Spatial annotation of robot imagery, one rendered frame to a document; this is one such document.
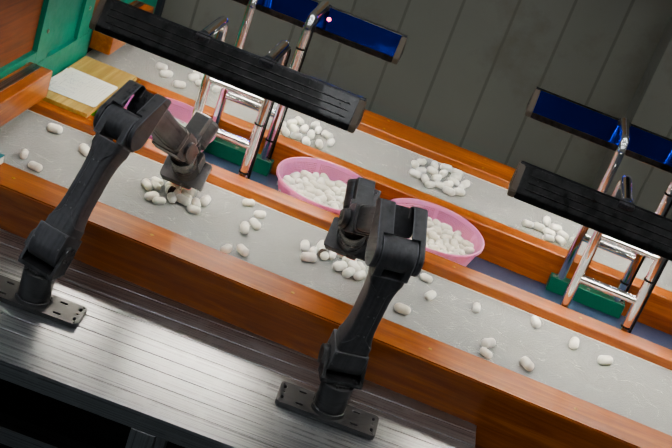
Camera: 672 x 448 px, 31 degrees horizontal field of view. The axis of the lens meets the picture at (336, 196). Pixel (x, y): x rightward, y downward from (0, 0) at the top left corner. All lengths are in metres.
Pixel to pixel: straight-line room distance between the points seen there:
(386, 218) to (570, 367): 0.74
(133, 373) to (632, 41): 3.00
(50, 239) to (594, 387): 1.18
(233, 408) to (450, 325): 0.60
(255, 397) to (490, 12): 2.75
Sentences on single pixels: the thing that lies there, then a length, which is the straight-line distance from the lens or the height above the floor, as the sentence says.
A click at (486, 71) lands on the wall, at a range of 4.80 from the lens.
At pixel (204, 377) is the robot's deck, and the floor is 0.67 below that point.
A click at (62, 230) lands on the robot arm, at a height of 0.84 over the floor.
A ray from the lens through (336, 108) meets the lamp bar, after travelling 2.55.
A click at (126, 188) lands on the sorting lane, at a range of 2.69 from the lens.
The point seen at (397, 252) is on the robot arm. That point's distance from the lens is 2.07.
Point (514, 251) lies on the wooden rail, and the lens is 3.09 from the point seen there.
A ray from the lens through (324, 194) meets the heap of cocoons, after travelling 2.96.
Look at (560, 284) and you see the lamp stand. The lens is 3.09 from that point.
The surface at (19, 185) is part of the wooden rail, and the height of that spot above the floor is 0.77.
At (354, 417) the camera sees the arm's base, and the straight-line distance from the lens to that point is 2.31.
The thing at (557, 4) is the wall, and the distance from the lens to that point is 4.73.
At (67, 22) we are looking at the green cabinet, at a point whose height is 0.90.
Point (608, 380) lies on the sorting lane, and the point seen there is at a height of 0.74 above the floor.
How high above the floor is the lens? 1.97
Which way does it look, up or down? 24 degrees down
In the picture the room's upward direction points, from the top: 20 degrees clockwise
